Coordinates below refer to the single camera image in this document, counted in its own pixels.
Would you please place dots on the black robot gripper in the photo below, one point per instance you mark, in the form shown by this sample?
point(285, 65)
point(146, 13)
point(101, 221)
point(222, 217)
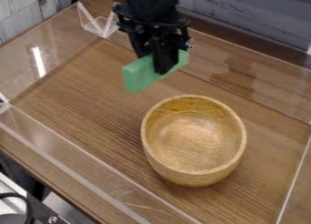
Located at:
point(162, 30)

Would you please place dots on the green rectangular block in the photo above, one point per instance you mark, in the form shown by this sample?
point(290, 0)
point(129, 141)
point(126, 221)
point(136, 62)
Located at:
point(138, 74)

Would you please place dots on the light brown wooden bowl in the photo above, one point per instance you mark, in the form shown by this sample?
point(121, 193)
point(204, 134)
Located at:
point(193, 139)

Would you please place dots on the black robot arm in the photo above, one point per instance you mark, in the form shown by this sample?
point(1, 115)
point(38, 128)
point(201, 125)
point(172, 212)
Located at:
point(146, 7)

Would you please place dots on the clear acrylic corner bracket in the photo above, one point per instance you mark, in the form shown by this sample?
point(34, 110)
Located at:
point(101, 26)

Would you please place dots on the clear acrylic tray wall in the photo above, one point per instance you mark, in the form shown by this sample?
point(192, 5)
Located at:
point(69, 126)

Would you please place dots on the black metal table bracket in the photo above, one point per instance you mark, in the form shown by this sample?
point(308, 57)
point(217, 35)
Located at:
point(41, 214)

